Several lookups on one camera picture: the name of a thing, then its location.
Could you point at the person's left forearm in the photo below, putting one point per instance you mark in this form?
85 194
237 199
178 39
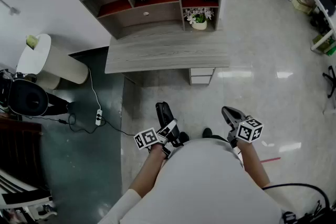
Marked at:
148 170

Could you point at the person's black shoe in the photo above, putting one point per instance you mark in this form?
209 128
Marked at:
184 137
207 132

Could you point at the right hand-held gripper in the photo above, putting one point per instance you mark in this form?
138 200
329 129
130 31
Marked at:
248 130

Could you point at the long white desk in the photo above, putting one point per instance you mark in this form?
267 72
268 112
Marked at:
313 0

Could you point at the white round side table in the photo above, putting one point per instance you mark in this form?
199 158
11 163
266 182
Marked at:
52 60

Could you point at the black round stool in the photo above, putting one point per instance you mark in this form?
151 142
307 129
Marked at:
27 98

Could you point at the green tissue box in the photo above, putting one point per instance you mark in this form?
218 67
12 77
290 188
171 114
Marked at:
32 41

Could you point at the person's right forearm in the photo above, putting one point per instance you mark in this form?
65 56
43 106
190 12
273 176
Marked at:
254 165

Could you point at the green boxes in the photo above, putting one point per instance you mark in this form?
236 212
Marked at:
325 43

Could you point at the pale yellow box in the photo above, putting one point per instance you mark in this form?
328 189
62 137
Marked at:
303 4

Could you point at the grey wooden table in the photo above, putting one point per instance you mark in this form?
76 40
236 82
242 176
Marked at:
168 52

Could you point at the black office chair base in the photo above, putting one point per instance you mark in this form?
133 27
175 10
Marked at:
331 81

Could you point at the white flowers in pot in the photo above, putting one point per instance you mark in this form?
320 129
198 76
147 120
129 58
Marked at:
198 18

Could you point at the white metal rack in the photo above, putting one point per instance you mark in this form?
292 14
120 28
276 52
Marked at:
23 198

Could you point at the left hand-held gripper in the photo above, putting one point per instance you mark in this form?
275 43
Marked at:
147 138

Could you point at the white power strip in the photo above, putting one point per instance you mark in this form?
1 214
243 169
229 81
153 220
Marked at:
98 117

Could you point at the white drawer unit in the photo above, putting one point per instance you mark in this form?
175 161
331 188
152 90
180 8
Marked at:
201 76

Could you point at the person's white shirt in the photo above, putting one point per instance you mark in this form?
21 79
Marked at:
204 186

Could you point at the dark brown wooden cabinet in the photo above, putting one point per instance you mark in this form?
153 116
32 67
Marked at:
21 154

